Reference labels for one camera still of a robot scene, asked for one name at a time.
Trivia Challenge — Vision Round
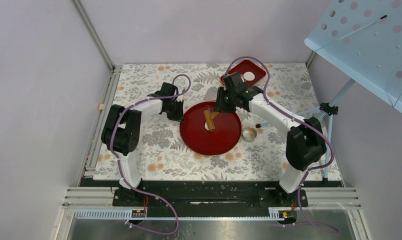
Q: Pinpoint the round red tray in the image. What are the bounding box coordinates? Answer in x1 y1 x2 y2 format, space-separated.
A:
179 101 242 156

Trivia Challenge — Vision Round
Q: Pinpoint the red rectangular tray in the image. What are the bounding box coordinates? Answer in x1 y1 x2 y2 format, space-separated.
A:
228 59 267 87

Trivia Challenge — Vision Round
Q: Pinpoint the round metal cutter ring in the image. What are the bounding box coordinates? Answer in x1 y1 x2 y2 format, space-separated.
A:
241 127 258 144

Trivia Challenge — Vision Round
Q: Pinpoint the wooden double-ended roller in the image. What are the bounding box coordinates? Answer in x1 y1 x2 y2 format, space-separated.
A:
203 109 219 132

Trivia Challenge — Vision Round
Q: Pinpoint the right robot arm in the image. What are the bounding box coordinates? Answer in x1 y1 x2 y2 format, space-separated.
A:
214 72 327 206

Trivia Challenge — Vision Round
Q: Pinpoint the light blue perforated panel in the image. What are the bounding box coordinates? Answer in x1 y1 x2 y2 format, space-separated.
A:
304 0 402 113

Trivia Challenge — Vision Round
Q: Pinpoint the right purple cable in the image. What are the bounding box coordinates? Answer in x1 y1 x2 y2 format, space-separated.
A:
224 55 340 237

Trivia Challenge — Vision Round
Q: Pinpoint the right round dumpling wrapper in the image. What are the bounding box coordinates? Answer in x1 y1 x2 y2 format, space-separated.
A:
243 71 256 82

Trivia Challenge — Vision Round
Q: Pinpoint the light blue tripod stand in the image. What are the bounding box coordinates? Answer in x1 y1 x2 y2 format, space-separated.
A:
255 78 357 183

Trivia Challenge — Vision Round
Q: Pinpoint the scraper with orange handle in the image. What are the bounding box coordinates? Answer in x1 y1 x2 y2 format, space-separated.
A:
203 87 218 102

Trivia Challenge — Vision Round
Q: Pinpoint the purple cable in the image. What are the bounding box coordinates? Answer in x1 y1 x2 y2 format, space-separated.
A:
224 55 340 237
108 73 193 237

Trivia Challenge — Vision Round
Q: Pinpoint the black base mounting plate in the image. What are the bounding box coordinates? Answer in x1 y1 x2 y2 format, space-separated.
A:
67 178 343 218

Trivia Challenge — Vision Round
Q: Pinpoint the floral patterned table mat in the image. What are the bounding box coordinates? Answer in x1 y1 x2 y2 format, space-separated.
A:
93 63 343 182

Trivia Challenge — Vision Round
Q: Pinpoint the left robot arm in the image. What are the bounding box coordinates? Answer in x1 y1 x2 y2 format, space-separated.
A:
101 82 191 206

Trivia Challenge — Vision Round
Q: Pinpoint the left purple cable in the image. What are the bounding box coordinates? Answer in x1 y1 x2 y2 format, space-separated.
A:
108 73 193 237

